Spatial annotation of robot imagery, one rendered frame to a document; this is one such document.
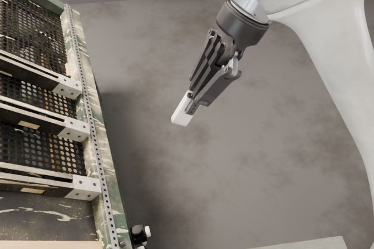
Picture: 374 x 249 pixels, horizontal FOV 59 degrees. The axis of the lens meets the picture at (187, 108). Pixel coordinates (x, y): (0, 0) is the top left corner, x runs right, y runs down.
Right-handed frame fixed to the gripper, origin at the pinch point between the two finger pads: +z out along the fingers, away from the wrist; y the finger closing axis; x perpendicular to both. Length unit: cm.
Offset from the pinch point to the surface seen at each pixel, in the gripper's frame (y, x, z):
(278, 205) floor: -70, 137, 107
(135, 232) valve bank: -27, 25, 87
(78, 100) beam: -88, -6, 77
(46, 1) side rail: -157, -35, 66
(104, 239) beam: -20, 11, 83
